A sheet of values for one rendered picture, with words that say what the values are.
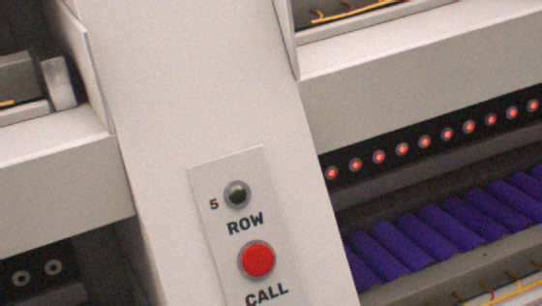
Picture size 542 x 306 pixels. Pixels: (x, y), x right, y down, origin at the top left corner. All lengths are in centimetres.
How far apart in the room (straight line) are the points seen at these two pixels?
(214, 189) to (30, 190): 8
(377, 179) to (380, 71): 19
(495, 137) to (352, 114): 25
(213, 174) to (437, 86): 14
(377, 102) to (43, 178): 18
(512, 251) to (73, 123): 29
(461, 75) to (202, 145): 16
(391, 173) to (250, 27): 24
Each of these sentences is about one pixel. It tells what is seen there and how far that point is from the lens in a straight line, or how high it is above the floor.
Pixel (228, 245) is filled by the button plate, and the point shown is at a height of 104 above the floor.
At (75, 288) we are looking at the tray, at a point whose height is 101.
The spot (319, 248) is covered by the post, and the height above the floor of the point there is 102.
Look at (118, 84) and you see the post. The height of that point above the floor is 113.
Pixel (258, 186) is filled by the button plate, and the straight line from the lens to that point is 37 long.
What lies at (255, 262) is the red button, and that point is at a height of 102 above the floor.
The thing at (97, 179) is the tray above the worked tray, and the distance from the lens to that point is 36.
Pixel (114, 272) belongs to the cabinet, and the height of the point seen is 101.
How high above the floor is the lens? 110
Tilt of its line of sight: 5 degrees down
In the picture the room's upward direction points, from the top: 16 degrees counter-clockwise
